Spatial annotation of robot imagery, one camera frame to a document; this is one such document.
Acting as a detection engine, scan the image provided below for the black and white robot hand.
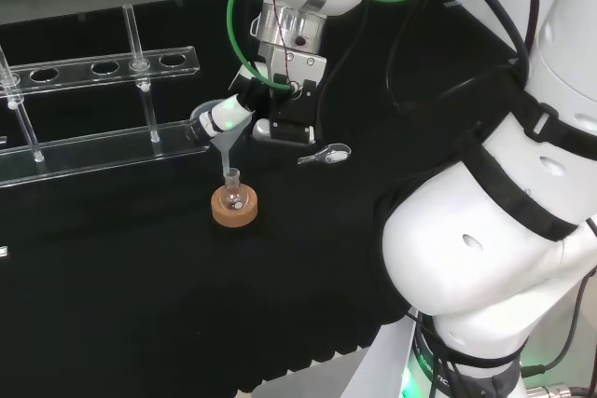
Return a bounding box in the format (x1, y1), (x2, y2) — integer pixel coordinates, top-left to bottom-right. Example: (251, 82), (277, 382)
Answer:
(188, 42), (328, 145)

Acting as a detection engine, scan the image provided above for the translucent plastic funnel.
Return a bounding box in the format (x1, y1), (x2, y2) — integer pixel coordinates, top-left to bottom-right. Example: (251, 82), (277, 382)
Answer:
(189, 98), (256, 176)

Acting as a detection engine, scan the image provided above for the glass weighing funnel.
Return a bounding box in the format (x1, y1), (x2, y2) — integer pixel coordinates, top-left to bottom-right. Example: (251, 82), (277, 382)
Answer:
(297, 142), (352, 167)

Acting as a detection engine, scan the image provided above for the glass round-bottom flask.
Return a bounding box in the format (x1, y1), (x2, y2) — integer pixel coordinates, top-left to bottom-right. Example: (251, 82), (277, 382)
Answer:
(222, 168), (245, 213)

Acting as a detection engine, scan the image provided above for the clear acrylic funnel stand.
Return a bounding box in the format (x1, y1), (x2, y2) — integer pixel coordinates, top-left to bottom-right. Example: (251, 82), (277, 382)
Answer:
(0, 4), (211, 189)

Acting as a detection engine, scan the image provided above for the black bench cloth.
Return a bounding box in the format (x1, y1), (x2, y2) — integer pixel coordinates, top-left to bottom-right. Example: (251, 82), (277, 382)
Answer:
(0, 0), (531, 398)

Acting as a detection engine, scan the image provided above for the thin red cable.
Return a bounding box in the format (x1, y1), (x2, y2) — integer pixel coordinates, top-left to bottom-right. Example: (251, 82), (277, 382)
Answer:
(267, 0), (294, 88)

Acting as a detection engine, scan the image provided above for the green cable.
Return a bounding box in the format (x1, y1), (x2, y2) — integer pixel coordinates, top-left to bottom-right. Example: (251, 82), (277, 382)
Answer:
(226, 0), (420, 92)

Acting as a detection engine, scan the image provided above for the black cable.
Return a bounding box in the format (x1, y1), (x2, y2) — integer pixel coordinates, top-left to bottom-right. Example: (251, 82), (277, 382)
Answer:
(385, 0), (533, 113)

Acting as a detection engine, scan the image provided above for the cork ring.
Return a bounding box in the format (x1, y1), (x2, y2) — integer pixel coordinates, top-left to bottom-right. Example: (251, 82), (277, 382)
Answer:
(210, 182), (259, 229)

